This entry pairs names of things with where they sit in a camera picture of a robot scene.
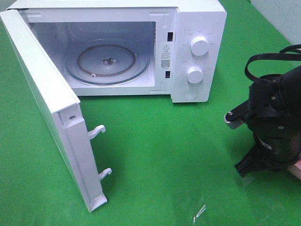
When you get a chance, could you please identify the white control knob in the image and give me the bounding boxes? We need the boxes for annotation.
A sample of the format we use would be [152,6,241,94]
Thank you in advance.
[187,66,204,84]
[190,35,209,56]

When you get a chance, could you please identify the white warning label with QR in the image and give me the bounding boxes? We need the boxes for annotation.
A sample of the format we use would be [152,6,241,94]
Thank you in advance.
[159,42,174,69]

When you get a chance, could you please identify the white microwave door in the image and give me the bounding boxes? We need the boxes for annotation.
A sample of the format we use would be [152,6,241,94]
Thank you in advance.
[0,9,112,212]

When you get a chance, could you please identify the pink plate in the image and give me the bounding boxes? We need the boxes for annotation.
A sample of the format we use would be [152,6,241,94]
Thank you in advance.
[286,160,301,180]

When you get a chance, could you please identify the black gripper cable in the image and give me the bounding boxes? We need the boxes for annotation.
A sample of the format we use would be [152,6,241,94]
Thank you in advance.
[244,44,301,87]

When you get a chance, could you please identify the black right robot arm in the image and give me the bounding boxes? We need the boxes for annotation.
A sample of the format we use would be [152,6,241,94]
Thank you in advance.
[246,67,301,165]

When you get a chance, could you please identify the round door release button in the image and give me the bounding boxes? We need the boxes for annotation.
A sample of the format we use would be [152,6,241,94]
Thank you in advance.
[184,89,198,100]

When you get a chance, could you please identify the clear tape patch front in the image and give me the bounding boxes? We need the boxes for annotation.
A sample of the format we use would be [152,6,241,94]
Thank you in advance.
[172,189,211,226]

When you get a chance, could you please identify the white microwave oven body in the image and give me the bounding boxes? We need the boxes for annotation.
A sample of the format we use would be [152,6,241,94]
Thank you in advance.
[5,0,227,103]

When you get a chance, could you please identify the glass turntable plate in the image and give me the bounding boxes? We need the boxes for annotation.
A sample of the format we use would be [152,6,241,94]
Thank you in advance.
[64,39,154,85]

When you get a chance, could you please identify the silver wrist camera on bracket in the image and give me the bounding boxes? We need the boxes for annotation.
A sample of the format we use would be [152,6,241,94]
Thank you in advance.
[224,100,251,129]

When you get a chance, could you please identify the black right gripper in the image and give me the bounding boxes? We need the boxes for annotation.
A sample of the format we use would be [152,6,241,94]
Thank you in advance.
[234,103,301,178]

